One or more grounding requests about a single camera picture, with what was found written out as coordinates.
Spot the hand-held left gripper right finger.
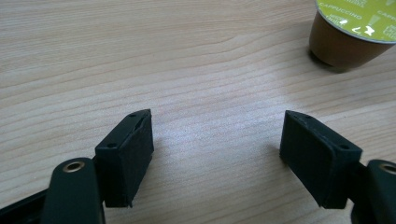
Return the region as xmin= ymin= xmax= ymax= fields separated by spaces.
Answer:
xmin=278 ymin=109 xmax=363 ymax=210

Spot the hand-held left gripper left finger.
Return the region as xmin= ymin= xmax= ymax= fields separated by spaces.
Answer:
xmin=94 ymin=108 xmax=155 ymax=209

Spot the green-lid brown coffee capsule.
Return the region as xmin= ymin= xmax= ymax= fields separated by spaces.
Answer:
xmin=308 ymin=0 xmax=396 ymax=69

